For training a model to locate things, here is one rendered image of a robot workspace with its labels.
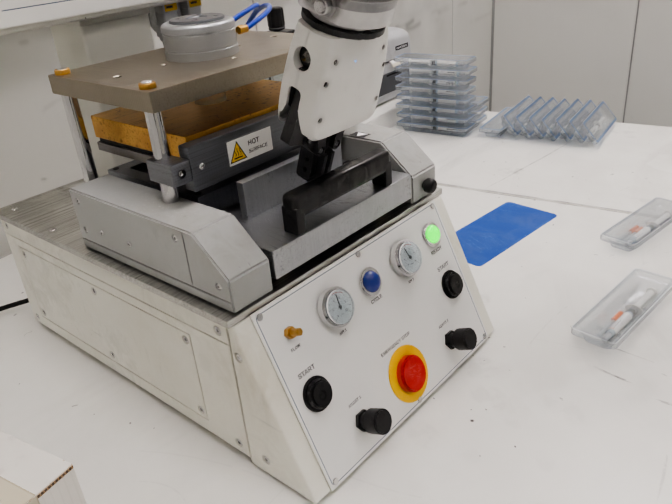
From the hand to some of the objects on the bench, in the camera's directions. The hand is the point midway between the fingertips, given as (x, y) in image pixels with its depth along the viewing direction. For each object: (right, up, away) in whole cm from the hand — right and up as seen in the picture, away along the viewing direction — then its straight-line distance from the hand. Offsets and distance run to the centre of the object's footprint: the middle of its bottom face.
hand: (314, 162), depth 67 cm
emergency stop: (+11, -24, +4) cm, 27 cm away
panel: (+12, -26, +4) cm, 28 cm away
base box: (-8, -19, +22) cm, 30 cm away
